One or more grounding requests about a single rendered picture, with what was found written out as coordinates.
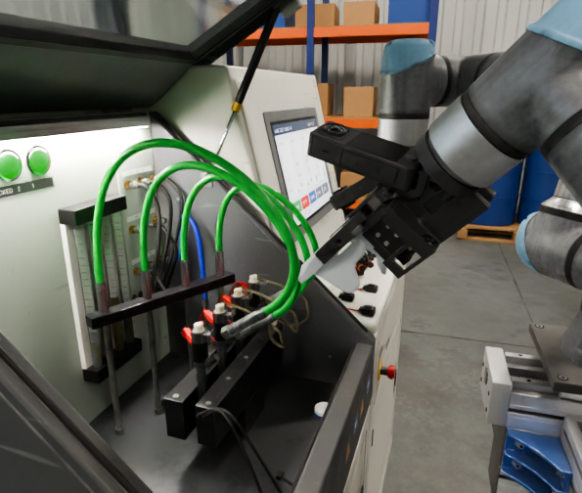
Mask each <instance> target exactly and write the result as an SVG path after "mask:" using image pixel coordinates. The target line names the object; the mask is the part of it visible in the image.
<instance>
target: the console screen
mask: <svg viewBox="0 0 582 493"><path fill-rule="evenodd" d="M263 119H264V123H265V127H266V132H267V136H268V140H269V144H270V149H271V153H272V157H273V160H274V165H275V169H276V173H277V177H278V181H279V186H280V190H281V194H282V195H283V196H285V197H286V198H287V199H288V200H290V201H291V202H292V203H293V204H294V205H295V206H296V207H297V208H298V210H299V211H300V212H301V213H302V215H303V216H304V217H305V219H306V220H307V222H308V223H309V225H310V226H311V228H312V227H313V226H314V225H315V224H316V223H318V222H319V221H320V220H321V219H322V218H323V217H324V216H325V215H327V214H328V213H329V212H330V211H331V210H332V209H333V208H334V207H333V205H332V203H331V201H330V197H331V196H332V195H333V187H332V183H331V178H330V173H329V169H328V165H327V163H326V162H324V161H322V160H319V159H316V158H314V157H310V156H309V155H308V154H307V148H308V141H309V133H310V132H311V131H313V130H314V129H316V128H318V127H319V122H318V117H317V113H316V109H315V108H305V109H294V110H283V111H273V112H263ZM284 207H285V209H286V210H287V211H288V212H289V213H290V215H291V216H292V218H293V219H294V220H295V222H296V224H297V225H298V227H299V228H300V230H301V232H302V234H303V235H304V234H305V233H306V232H305V230H304V228H303V227H302V225H301V224H300V222H299V221H298V220H297V218H296V217H295V216H294V215H293V213H292V212H291V211H290V210H289V209H288V208H287V207H286V206H285V205H284Z"/></svg>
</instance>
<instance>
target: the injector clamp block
mask: <svg viewBox="0 0 582 493"><path fill-rule="evenodd" d="M271 333H272V337H273V339H274V340H275V341H277V342H278V343H279V344H280V345H282V344H281V341H280V335H279V334H278V333H277V332H276V331H275V330H273V329H272V328H271ZM244 346H245V348H244V349H243V350H242V352H241V353H240V354H239V355H238V356H237V357H236V341H234V342H233V343H232V344H230V345H226V348H227V369H226V370H225V371H224V373H223V374H222V375H221V376H220V377H219V376H218V361H217V362H215V363H213V365H211V366H209V367H206V373H207V392H206V394H205V395H204V396H203V397H202V398H201V400H200V401H199V396H198V382H197V368H194V369H193V370H192V371H191V372H190V373H189V374H188V375H187V376H186V377H185V378H183V379H182V380H181V381H180V382H179V383H178V384H177V385H176V386H175V387H174V388H173V389H172V390H171V391H170V392H169V393H168V394H167V395H166V396H165V397H164V409H165V419H166V429H167V435H168V436H171V437H175V438H179V439H183V440H186V439H187V437H188V436H189V435H190V434H191V432H192V431H193V430H194V429H195V427H197V435H198V443H199V444H201V445H205V446H209V447H213V448H217V447H218V445H219V444H220V442H221V441H222V439H223V438H224V437H225V435H226V434H227V432H230V433H234V432H233V431H232V429H231V427H230V425H229V424H228V422H227V421H226V419H225V417H224V416H222V415H221V414H220V413H218V412H215V413H212V414H209V415H208V416H206V417H205V421H203V420H202V415H201V416H200V418H199V419H198V420H197V414H198V413H200V412H203V411H205V410H207V409H210V408H214V407H219V408H224V409H226V410H227V411H229V412H230V413H231V414H232V415H233V416H234V417H235V418H236V419H237V421H238V422H239V423H240V425H241V426H242V428H243V429H244V431H245V432H246V434H248V433H249V431H250V429H251V428H252V426H253V425H254V423H255V421H256V420H257V418H258V417H259V415H260V414H261V412H262V410H263V409H264V379H265V378H266V376H267V375H268V374H269V372H270V371H271V369H272V368H273V366H274V365H275V363H276V362H277V361H278V359H279V358H280V356H281V355H282V353H283V349H282V348H280V347H278V346H277V345H275V344H274V343H273V342H272V340H271V339H270V337H269V333H268V326H265V327H263V328H262V329H260V330H259V332H258V333H257V334H256V335H255V336H254V337H253V339H251V335H248V336H246V337H245V339H244Z"/></svg>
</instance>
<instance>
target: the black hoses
mask: <svg viewBox="0 0 582 493"><path fill-rule="evenodd" d="M164 180H165V181H167V182H169V183H170V184H171V185H172V186H173V187H174V189H175V190H176V191H177V193H178V195H179V198H180V213H179V218H178V223H177V228H176V232H175V236H174V240H173V238H172V237H171V235H170V234H171V227H172V218H173V205H172V200H171V197H170V195H169V194H168V192H167V191H166V189H165V188H164V187H163V186H162V185H161V184H160V186H159V188H160V189H161V190H162V191H163V192H164V194H165V196H166V198H167V201H168V207H169V215H168V226H167V230H166V229H165V227H164V226H163V225H161V213H160V207H159V203H158V200H157V197H156V195H155V196H154V203H155V205H156V209H157V223H155V224H154V227H157V245H156V254H155V261H154V267H153V271H150V275H152V277H151V285H152V293H156V292H159V291H164V290H167V289H168V288H174V286H173V285H170V282H171V279H172V276H173V273H174V270H175V266H176V263H177V259H178V248H177V245H176V244H177V240H178V236H179V232H180V228H181V222H182V219H181V215H182V214H183V210H184V198H183V195H182V192H181V190H180V189H179V187H178V186H177V185H176V184H175V183H174V182H173V181H172V180H171V179H170V178H169V177H167V178H165V179H164ZM164 180H163V181H164ZM137 187H138V188H144V189H145V190H146V191H147V192H148V191H149V187H148V186H147V185H146V184H143V183H139V184H137ZM161 230H162V231H163V232H164V234H165V235H166V239H165V245H164V250H163V255H162V260H161V263H160V268H159V271H158V275H157V264H158V257H159V249H160V236H161ZM169 241H170V242H171V244H172V248H171V252H170V254H169V258H168V262H167V265H166V268H165V272H164V275H163V278H162V281H161V276H162V272H163V268H164V264H165V260H166V256H167V251H168V246H169ZM173 255H174V258H173ZM172 258H173V262H172ZM171 262H172V266H171V269H170V265H171ZM169 269H170V272H169ZM168 272H169V276H168V279H167V281H166V278H167V275H168ZM155 279H156V281H157V282H156V285H155ZM165 281H166V283H165ZM153 290H154V291H153ZM138 296H139V297H142V296H143V293H142V291H139V293H138ZM139 297H137V295H136V294H134V295H133V296H132V300H133V299H136V298H139Z"/></svg>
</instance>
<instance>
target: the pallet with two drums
mask: <svg viewBox="0 0 582 493"><path fill-rule="evenodd" d="M522 171H523V177H522V183H521V190H520V193H519V187H520V180H521V173H522ZM558 181H559V177H558V176H557V174H556V173H555V171H554V170H553V169H552V168H551V167H550V165H549V164H548V163H547V161H546V160H545V158H544V157H543V156H542V154H541V153H540V151H539V150H537V151H535V152H534V153H533V154H531V155H530V156H528V157H527V158H526V159H525V164H524V167H523V161H522V162H520V163H519V164H518V165H516V166H515V167H514V168H512V169H511V170H510V171H508V172H507V173H506V174H505V175H503V176H502V177H501V178H499V179H498V180H497V181H495V182H494V183H493V184H491V185H490V187H491V188H492V189H493V190H494V191H495V192H496V193H497V194H496V196H495V197H494V199H493V200H492V201H491V202H490V203H491V205H490V207H489V209H487V210H486V211H485V212H483V213H482V214H480V215H479V216H478V217H476V218H475V219H474V220H472V222H470V223H469V224H468V225H466V226H465V227H463V228H462V229H461V230H459V231H458V232H457V239H458V240H470V241H482V242H492V243H504V244H515V237H516V233H517V230H518V227H519V225H520V224H521V222H522V221H523V220H524V219H527V218H526V217H527V216H528V215H529V214H531V213H534V212H537V211H539V209H540V206H541V203H542V202H544V201H546V200H548V199H550V198H551V197H552V196H553V195H554V193H555V190H556V187H557V184H558ZM518 197H519V203H518V210H517V213H516V207H517V200H518ZM468 232H474V233H485V234H497V235H510V236H512V239H499V238H487V237H476V236H468Z"/></svg>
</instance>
